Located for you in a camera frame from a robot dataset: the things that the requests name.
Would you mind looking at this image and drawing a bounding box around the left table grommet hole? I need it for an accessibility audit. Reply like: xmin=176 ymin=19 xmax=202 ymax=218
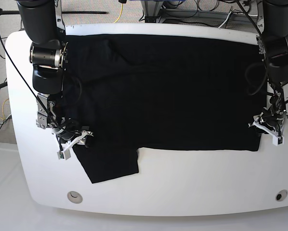
xmin=67 ymin=191 xmax=83 ymax=204

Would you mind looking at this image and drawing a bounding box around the black tripod pole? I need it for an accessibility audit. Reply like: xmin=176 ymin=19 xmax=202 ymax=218
xmin=0 ymin=8 xmax=108 ymax=16

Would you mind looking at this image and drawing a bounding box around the white cable at top right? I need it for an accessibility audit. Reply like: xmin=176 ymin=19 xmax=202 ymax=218
xmin=218 ymin=9 xmax=234 ymax=29

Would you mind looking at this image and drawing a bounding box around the table grommet hole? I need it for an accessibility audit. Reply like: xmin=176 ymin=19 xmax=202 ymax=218
xmin=275 ymin=190 xmax=288 ymax=202
xmin=67 ymin=191 xmax=83 ymax=204

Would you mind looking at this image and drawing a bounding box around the grey aluminium frame stand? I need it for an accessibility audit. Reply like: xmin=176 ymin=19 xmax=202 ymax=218
xmin=139 ymin=0 xmax=250 ymax=28

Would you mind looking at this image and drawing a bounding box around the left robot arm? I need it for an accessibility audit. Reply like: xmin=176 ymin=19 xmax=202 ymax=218
xmin=250 ymin=0 xmax=288 ymax=146

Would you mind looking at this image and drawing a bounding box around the right table grommet hole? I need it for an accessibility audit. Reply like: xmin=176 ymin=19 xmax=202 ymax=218
xmin=275 ymin=190 xmax=288 ymax=202

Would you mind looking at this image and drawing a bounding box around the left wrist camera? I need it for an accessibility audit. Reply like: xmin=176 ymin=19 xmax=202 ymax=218
xmin=272 ymin=136 xmax=284 ymax=146

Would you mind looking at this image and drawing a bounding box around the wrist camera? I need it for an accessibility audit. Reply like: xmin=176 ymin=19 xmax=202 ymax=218
xmin=57 ymin=150 xmax=71 ymax=160
xmin=272 ymin=136 xmax=284 ymax=146

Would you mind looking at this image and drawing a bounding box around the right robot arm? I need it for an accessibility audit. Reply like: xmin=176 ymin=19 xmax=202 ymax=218
xmin=16 ymin=0 xmax=93 ymax=154

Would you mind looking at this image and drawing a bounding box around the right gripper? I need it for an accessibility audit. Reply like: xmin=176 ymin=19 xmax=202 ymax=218
xmin=52 ymin=125 xmax=93 ymax=152

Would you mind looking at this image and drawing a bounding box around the black T-shirt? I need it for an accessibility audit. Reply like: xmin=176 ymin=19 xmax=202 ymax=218
xmin=64 ymin=35 xmax=266 ymax=183

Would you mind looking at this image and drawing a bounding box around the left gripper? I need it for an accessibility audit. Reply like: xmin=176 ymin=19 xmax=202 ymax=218
xmin=248 ymin=108 xmax=288 ymax=140

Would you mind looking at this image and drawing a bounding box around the yellow cable at top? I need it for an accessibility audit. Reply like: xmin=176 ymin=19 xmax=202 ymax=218
xmin=113 ymin=2 xmax=124 ymax=24

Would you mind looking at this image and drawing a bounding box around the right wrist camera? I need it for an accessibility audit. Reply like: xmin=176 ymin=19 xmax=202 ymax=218
xmin=57 ymin=150 xmax=71 ymax=160

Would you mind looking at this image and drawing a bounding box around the yellow cable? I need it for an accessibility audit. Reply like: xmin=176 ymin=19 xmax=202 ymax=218
xmin=113 ymin=2 xmax=124 ymax=24
xmin=0 ymin=98 xmax=12 ymax=125

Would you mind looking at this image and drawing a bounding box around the yellow cable at left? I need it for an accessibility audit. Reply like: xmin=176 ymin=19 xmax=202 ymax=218
xmin=0 ymin=98 xmax=12 ymax=125

